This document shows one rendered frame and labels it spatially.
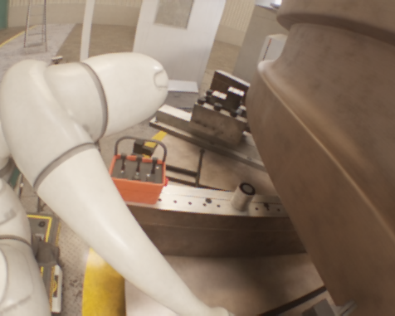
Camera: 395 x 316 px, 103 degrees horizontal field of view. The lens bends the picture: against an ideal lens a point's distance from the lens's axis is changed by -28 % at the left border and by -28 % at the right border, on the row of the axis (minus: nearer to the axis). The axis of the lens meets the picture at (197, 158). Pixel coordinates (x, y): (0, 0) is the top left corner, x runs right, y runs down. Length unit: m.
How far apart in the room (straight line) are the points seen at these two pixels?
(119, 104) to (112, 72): 0.05
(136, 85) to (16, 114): 0.18
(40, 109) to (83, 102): 0.06
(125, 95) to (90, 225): 0.19
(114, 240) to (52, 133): 0.14
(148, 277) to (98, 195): 0.12
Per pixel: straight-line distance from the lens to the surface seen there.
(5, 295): 0.35
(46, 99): 0.28
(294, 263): 1.45
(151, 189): 0.76
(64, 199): 0.25
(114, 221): 0.25
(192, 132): 1.94
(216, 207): 0.90
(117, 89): 0.32
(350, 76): 0.87
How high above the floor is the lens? 1.33
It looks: 35 degrees down
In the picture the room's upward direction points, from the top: 18 degrees clockwise
